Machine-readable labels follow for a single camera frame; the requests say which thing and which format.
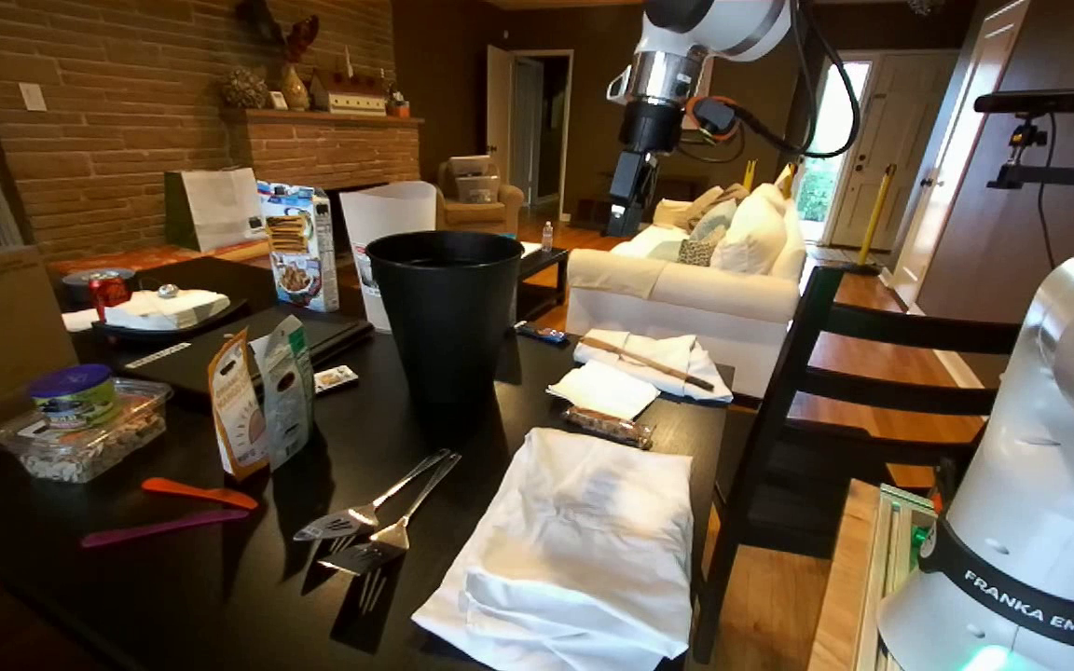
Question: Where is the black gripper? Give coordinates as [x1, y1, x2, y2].
[606, 105, 685, 243]

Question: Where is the wooden spoon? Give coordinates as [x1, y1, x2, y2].
[580, 326, 719, 395]

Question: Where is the white paper towel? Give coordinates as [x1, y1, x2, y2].
[545, 356, 663, 426]

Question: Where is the black plastic bucket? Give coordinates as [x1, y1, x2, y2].
[366, 228, 530, 417]

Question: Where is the grey green sofa pillow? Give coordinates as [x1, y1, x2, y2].
[679, 198, 738, 268]

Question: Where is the black coffee table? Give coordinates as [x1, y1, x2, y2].
[515, 237, 570, 326]

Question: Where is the white sofa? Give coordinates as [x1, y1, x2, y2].
[565, 183, 811, 402]

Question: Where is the white sofa pillow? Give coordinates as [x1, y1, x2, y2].
[713, 183, 796, 279]

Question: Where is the tan armchair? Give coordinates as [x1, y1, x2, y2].
[438, 150, 530, 237]

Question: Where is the small blue packet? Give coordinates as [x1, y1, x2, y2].
[510, 318, 573, 350]

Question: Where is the small white folded cloth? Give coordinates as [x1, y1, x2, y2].
[570, 325, 738, 406]

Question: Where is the brown snack bar wrapper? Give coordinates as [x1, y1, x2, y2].
[560, 402, 660, 451]

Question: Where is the white translucent bin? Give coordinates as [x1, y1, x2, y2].
[336, 177, 444, 334]

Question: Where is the yellow stick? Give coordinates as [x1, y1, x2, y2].
[856, 165, 897, 268]

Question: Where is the black wooden chair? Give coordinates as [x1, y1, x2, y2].
[699, 266, 1023, 649]

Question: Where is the blue white cereal box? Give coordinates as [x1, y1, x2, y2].
[255, 177, 345, 318]

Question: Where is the small white card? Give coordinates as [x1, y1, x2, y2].
[311, 361, 363, 397]

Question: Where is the large white folded cloth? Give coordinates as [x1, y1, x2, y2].
[412, 426, 699, 671]

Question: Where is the vase with dried flowers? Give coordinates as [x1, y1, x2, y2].
[235, 0, 326, 115]

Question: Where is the green and white pouch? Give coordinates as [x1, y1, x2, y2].
[251, 311, 321, 474]

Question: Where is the metal serving fork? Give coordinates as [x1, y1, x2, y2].
[291, 446, 455, 549]

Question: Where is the white paper bag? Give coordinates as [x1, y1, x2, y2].
[176, 165, 270, 254]

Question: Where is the black flat tray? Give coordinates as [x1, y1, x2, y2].
[123, 304, 377, 397]

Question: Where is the light wooden crate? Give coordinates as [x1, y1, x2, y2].
[805, 476, 943, 671]

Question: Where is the brown and white pouch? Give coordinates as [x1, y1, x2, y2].
[205, 326, 270, 483]

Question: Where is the white takeout box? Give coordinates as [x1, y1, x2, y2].
[101, 284, 235, 334]

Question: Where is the white plastic utensil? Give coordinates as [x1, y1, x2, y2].
[121, 340, 194, 377]

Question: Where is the orange plastic knife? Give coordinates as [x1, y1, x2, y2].
[138, 474, 266, 513]

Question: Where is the purple plastic knife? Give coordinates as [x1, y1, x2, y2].
[79, 505, 255, 555]

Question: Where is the clear plastic food container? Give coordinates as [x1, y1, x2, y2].
[0, 377, 176, 489]

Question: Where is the black camera on stand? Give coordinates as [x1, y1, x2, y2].
[974, 85, 1074, 198]

